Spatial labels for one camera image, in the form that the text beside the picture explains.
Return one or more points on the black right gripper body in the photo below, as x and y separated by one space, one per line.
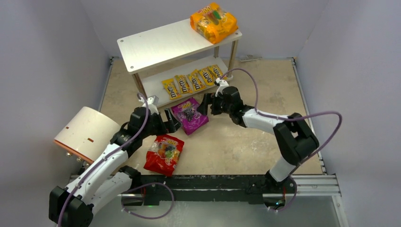
213 104

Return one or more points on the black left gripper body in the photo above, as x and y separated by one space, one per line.
165 123

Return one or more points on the purple gummy candy bag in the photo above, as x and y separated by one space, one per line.
186 113

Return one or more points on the red gummy candy bag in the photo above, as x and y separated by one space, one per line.
163 155

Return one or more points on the yellow M&M candy bag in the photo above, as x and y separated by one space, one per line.
206 76

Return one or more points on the orange gummy candy bag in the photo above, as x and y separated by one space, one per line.
213 23

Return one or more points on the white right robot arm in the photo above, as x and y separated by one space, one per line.
294 137

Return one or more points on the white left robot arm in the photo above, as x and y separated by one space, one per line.
123 144

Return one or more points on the white two-tier shelf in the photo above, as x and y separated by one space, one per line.
158 46

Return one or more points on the white cylindrical lamp shade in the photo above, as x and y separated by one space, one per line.
87 134

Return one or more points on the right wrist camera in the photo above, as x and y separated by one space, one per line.
222 84

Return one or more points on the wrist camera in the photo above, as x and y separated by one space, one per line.
150 103
222 84

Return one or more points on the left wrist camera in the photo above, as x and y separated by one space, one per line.
150 103

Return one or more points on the grey bracket at wall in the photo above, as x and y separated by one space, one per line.
250 58

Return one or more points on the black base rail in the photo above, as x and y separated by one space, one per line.
152 189

